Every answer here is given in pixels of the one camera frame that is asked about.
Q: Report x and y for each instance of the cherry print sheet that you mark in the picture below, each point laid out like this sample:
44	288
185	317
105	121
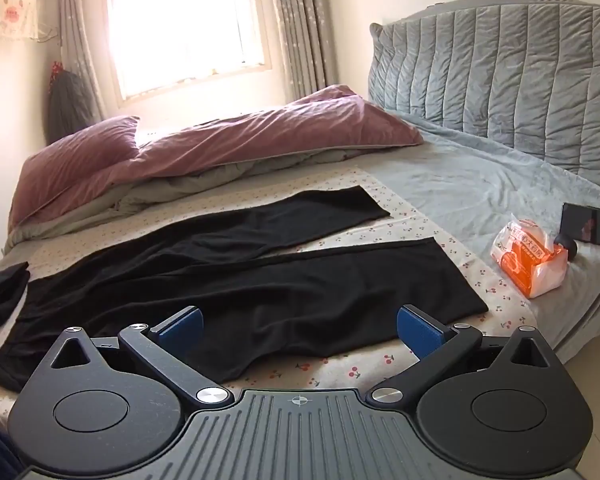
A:
507	309

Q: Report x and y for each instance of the grey star curtain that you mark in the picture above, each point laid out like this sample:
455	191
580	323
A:
307	40
75	52

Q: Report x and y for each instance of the grey bed sheet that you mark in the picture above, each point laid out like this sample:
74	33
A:
471	187

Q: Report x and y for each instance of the black phone on stand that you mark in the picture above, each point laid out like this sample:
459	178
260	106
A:
578	224

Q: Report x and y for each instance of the grey star curtain left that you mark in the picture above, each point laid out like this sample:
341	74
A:
75	52

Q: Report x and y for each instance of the orange tissue pack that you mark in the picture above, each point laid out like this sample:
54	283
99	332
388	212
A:
532	261

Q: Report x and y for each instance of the grey star curtain right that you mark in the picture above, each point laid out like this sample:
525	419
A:
307	40

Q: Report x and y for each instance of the mauve velvet duvet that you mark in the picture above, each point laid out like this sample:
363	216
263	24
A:
79	168

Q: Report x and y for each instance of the bright window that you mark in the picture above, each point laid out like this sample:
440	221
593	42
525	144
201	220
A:
156	45

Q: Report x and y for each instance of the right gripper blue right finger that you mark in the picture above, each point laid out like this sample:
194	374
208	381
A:
421	333

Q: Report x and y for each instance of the folded black garment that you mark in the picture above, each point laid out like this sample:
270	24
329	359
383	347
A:
13	283

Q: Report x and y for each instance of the grey quilted headboard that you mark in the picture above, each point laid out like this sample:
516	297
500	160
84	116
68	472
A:
523	73

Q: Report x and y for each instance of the black pants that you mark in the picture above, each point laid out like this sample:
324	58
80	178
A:
258	292

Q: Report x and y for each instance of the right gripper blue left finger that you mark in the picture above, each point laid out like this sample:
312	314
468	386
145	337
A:
180	332

